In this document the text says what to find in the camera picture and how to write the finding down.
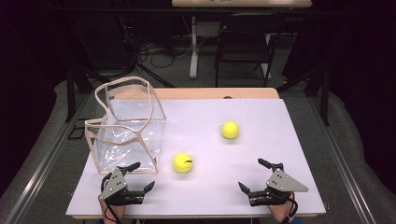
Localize black metal stand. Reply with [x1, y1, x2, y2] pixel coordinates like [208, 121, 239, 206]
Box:
[64, 66, 78, 123]

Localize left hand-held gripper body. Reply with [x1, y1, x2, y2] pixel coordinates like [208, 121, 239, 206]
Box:
[98, 166, 148, 206]

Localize light wooden desk top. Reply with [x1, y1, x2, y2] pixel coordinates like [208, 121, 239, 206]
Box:
[171, 0, 313, 8]

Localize aluminium floor rail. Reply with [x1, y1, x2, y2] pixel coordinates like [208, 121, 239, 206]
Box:
[306, 96, 377, 224]
[4, 92, 92, 224]

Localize yellow tennis ball black logo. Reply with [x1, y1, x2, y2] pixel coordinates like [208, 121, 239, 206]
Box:
[173, 152, 194, 175]

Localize floor cables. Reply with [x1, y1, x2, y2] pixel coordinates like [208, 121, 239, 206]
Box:
[136, 38, 194, 70]

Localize black tripod leg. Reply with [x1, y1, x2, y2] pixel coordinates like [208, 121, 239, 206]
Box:
[136, 63, 176, 89]

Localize clear plastic bag beige trim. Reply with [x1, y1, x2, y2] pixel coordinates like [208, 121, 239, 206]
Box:
[84, 76, 167, 175]

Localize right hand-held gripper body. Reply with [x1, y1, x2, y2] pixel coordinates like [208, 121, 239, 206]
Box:
[248, 162, 309, 207]

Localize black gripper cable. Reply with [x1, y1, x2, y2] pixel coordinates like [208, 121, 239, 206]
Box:
[281, 191, 299, 224]
[100, 173, 124, 224]

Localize person's left hand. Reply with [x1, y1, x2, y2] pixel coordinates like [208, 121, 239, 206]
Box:
[99, 200, 126, 224]

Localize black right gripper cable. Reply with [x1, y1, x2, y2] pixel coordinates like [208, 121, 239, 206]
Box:
[281, 191, 299, 224]

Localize black folding chair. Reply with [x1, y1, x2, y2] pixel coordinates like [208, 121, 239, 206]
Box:
[214, 13, 286, 88]

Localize white desk leg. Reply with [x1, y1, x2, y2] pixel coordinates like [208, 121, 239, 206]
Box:
[189, 16, 200, 79]

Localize person's right hand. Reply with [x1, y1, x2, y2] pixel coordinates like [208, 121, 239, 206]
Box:
[265, 192, 295, 223]

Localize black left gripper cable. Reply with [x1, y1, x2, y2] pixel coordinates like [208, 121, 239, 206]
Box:
[100, 173, 124, 224]

